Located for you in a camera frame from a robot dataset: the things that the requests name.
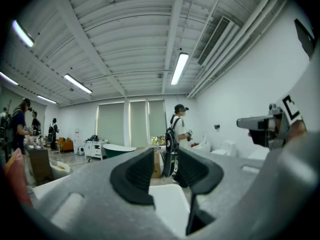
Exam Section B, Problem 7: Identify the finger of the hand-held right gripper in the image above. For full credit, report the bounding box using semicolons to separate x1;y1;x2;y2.
236;115;271;130

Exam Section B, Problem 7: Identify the white ceiling air conditioner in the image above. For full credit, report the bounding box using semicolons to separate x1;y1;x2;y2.
196;15;241;67

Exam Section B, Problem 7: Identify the green bathtub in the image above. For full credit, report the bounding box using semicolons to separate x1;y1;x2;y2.
102;143;137;159

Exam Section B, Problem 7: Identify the person's right hand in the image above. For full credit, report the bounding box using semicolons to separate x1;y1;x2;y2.
286;120;308;142

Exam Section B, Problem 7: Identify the ceiling strip light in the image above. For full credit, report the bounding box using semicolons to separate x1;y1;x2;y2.
36;94;58;104
170;52;190;86
63;73;93;94
0;71;20;86
11;19;35;48

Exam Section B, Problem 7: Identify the white toilet with tank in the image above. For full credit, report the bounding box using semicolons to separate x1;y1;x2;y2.
211;140;238;157

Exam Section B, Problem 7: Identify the dark brown cabinet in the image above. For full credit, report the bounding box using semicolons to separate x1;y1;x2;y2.
26;146;55;186

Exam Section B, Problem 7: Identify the grey window blind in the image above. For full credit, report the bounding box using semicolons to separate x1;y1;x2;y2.
96;102;125;146
148;99;167;137
129;100;147;147

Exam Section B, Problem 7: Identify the orange chair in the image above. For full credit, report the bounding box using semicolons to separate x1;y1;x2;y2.
57;137;75;153

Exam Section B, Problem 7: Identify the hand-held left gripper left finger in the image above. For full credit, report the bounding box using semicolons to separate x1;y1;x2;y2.
32;147;181;239

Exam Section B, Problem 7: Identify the orange-pink towel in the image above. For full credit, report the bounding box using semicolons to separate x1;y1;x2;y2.
3;147;33;207

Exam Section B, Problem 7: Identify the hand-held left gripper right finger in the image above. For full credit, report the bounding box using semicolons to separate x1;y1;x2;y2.
177;147;266;220

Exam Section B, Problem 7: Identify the small white tub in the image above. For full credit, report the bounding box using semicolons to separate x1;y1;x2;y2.
49;159;72;180

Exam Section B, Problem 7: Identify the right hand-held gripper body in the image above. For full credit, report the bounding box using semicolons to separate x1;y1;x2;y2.
249;56;320;151

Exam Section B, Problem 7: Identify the white cabinet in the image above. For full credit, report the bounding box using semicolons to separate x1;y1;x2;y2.
83;140;109;160

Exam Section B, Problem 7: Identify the black backpack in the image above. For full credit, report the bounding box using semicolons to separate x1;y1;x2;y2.
164;117;181;157

